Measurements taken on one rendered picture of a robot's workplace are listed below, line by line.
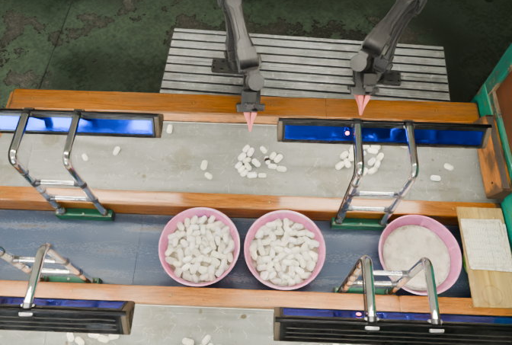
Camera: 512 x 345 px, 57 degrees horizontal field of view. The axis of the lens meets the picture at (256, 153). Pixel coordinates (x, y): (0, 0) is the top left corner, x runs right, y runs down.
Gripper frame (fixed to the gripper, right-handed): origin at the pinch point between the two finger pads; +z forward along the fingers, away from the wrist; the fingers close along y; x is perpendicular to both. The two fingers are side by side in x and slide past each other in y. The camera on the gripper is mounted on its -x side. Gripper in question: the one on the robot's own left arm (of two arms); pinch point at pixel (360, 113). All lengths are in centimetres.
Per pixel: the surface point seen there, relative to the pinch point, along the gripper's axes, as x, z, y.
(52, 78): 112, 2, -163
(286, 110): 10.9, 1.7, -26.0
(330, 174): -3.5, 22.3, -9.4
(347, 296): -34, 54, -5
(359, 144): -38.5, 4.6, -6.9
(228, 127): 7.9, 9.3, -48.0
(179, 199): -14, 32, -62
